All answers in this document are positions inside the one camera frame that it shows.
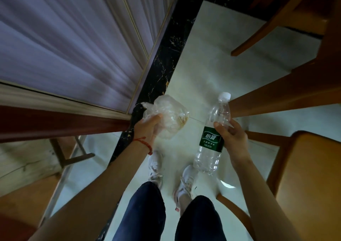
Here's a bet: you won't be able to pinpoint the person's right hand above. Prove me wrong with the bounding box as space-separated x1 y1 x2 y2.
213 118 253 168

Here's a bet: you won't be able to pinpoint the person's left hand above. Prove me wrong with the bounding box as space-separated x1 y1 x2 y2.
133 113 163 150

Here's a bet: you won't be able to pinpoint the green label plastic bottle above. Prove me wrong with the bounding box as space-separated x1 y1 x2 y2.
193 92 232 175

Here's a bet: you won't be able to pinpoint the clear plastic bag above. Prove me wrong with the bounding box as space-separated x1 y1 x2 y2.
140 94 190 140

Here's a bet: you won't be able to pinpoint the grey weathered wooden chair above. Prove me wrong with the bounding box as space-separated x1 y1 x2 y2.
0 135 96 196

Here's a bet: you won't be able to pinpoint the person's right forearm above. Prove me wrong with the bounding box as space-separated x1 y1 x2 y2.
230 157 302 241

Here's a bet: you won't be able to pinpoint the person's left forearm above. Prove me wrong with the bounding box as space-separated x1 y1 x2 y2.
28 139 152 241

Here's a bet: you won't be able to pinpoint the person's left shoe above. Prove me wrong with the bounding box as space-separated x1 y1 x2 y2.
147 150 163 189

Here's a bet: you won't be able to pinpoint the wooden dining table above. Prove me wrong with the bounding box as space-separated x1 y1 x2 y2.
228 30 341 119

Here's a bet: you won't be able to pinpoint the dark blue trousers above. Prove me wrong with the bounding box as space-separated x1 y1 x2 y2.
112 181 227 241

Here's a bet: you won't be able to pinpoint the metal door threshold strip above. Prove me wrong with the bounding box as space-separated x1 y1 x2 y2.
40 135 88 227

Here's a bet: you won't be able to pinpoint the striped wooden display cabinet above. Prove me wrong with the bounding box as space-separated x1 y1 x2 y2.
0 0 184 116

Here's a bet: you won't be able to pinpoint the red string bracelet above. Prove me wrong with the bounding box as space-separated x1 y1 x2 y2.
132 136 153 155

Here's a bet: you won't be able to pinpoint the reddish brown door frame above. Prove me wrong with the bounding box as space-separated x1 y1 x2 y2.
0 105 131 143

